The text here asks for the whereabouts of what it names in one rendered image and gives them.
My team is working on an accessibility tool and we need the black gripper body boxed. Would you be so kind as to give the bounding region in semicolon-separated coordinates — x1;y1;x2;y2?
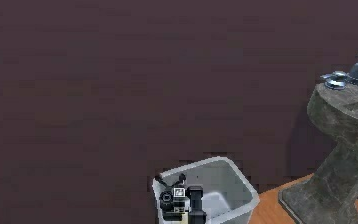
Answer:
158;188;175;212

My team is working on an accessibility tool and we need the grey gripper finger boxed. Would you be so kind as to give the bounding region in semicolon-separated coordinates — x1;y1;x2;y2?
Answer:
171;172;187;190
154;174;168;191

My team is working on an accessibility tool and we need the pale grey plastic bin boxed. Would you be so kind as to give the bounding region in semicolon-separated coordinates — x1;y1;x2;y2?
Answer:
151;156;261;224

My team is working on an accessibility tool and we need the grey stone pedestal sink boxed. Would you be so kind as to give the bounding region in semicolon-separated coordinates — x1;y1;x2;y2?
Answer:
277;80;358;224

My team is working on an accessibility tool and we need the silver tap handle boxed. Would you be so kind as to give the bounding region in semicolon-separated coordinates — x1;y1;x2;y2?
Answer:
319;70;351;91

